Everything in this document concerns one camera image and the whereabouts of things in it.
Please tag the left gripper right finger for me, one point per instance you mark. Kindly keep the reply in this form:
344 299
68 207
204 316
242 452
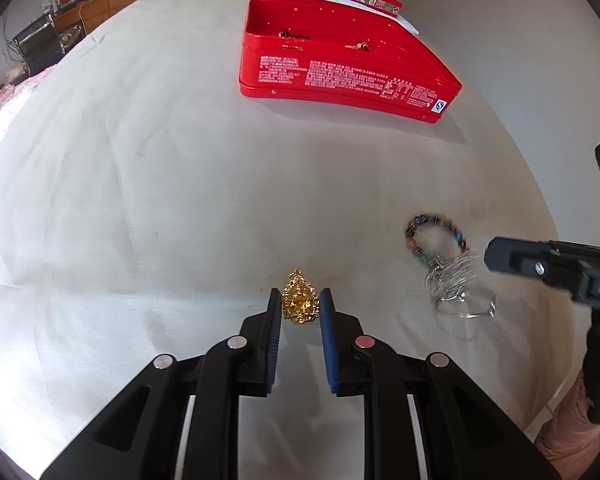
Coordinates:
423 418

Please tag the red tin box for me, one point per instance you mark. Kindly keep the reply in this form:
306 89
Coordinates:
323 51

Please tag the gold pendant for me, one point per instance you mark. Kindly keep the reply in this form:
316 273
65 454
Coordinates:
300 303

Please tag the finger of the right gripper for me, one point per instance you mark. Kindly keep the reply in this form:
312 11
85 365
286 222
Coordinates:
563 266

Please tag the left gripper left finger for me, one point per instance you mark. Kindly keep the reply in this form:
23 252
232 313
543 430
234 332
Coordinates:
179 419

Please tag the black office chair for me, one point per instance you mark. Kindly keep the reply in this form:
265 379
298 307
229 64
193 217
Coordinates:
40 45

